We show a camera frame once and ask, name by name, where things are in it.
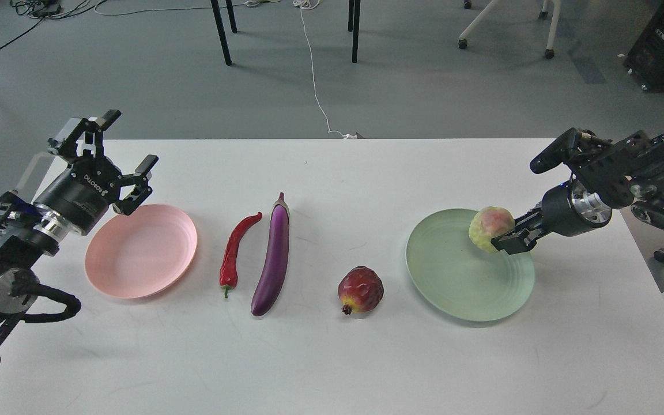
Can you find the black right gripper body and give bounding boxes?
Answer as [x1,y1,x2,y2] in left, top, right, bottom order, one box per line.
[516,184,588,238]

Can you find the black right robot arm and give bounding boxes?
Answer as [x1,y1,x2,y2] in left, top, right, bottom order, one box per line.
[488,128,664,254]

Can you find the green plate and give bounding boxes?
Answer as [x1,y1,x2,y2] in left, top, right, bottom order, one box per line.
[405,209,537,323]

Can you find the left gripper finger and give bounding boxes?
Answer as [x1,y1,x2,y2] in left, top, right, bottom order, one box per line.
[48,110,122,173]
[112,154,159,216]

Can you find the red chili pepper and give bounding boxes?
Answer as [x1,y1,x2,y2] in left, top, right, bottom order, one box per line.
[218,211,263,299]

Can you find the black table legs left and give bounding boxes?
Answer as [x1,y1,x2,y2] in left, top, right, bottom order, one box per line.
[210,0,238,66]

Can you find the green pink peach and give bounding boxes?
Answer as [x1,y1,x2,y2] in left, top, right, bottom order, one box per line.
[468,206,515,253]

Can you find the pink plate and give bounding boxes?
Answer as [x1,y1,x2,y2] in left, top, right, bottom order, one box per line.
[84,204,198,299]

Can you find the white office chair base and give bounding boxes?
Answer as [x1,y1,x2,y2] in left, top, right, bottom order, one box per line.
[458,0,561,60]

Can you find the purple eggplant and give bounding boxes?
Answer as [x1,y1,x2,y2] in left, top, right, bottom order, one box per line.
[251,192,291,317]

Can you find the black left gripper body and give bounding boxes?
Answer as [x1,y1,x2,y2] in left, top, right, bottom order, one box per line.
[33,156,122,235]

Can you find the black table legs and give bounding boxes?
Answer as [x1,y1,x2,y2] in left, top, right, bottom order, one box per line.
[348,0,361,63]
[210,0,238,66]

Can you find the red pomegranate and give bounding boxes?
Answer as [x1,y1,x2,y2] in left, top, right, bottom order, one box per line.
[338,266,384,315]

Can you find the white floor cable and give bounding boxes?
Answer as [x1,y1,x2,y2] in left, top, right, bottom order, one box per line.
[293,0,358,140]

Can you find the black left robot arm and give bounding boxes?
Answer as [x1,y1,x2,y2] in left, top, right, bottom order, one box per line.
[0,110,158,363]

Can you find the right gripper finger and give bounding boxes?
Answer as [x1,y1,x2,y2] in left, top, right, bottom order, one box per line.
[491,229,543,255]
[493,216,540,243]

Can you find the black table legs right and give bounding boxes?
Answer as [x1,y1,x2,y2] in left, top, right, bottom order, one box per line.
[348,0,361,63]

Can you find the black floor cables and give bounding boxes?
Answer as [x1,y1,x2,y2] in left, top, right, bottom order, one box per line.
[0,0,108,67]

